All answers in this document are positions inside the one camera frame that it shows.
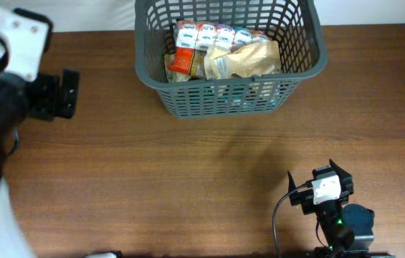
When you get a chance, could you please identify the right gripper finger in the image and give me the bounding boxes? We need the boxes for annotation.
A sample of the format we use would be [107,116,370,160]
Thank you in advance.
[287,171,300,206]
[329,159,352,183]

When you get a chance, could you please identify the beige paper pouch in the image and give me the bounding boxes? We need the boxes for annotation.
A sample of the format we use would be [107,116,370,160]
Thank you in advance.
[163,54,191,83]

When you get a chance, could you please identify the orange spaghetti packet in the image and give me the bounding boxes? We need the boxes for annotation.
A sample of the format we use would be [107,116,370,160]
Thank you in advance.
[166,47,207,79]

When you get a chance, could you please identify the tissue multipack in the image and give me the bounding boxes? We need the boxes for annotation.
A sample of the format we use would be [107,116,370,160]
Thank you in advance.
[174,20,270,51]

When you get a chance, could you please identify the beige bag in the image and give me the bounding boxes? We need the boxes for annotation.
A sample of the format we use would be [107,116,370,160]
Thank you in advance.
[204,41,280,80]

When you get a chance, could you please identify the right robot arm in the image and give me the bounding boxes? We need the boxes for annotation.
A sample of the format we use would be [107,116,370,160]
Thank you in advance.
[287,160,390,258]

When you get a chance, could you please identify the grey plastic basket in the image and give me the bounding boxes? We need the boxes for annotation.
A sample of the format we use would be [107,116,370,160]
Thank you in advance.
[135,0,328,118]

